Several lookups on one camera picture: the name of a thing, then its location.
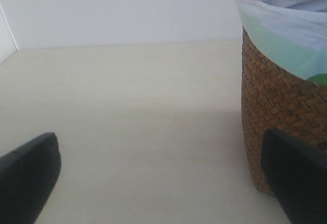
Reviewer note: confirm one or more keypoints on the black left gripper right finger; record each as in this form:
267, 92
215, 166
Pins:
296, 173

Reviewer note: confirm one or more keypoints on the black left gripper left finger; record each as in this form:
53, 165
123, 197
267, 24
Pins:
29, 174

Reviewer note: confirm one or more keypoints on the white plastic bin liner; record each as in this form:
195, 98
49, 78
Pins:
291, 33

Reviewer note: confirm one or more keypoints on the brown woven wicker basket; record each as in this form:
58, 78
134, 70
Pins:
271, 97

